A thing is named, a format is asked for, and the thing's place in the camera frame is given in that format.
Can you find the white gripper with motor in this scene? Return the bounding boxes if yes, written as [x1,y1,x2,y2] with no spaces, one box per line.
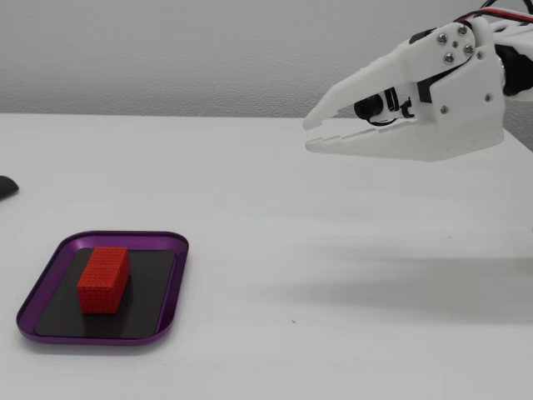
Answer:
[301,17,506,163]

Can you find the red studded cube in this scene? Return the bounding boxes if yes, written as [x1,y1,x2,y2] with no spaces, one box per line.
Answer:
[77,246,131,315]

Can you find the black rectangular mat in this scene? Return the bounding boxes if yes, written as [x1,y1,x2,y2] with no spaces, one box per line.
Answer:
[33,248,177,339]

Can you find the black rounded object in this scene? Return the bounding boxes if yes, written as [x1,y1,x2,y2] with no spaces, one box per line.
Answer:
[0,175,20,202]

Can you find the purple metal tray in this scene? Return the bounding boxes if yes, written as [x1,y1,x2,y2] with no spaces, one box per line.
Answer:
[15,230,191,347]

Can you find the red white black servo wires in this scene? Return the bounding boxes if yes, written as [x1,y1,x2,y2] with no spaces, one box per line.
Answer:
[478,0,533,26]

